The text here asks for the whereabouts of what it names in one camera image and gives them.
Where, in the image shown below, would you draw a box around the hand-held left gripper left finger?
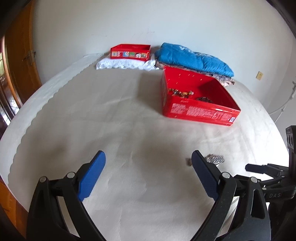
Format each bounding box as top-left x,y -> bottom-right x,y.
26,150 -> 107,241

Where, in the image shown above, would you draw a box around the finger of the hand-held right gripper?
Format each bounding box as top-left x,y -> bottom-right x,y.
245,163 -> 289,179

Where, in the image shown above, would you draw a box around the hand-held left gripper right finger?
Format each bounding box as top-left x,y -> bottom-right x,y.
191,150 -> 271,241

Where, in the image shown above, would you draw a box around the red tin box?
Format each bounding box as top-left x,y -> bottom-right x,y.
161,65 -> 241,127

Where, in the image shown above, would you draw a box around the items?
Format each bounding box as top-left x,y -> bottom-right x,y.
168,88 -> 193,96

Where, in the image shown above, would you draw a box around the patterned folded cloth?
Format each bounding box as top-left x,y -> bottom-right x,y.
155,59 -> 235,88

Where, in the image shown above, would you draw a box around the white lace cloth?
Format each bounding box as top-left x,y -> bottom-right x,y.
96,58 -> 160,71

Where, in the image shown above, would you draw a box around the blue quilted blanket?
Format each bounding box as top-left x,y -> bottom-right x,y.
154,42 -> 234,78

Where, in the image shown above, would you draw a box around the red tin lid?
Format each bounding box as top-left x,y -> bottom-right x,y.
110,44 -> 151,62

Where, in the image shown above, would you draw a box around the wooden door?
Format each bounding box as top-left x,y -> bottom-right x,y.
0,0 -> 42,126

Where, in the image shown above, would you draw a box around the white hose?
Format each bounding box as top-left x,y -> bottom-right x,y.
268,81 -> 296,121

